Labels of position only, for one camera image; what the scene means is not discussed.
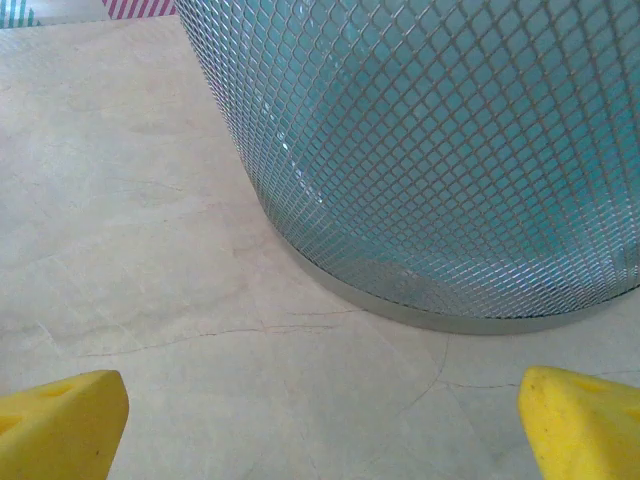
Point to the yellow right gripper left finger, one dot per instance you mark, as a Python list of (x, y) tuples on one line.
[(55, 430)]

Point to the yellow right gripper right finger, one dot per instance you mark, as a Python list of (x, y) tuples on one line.
[(585, 435)]

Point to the blue mesh waste bin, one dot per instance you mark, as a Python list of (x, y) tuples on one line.
[(425, 150)]

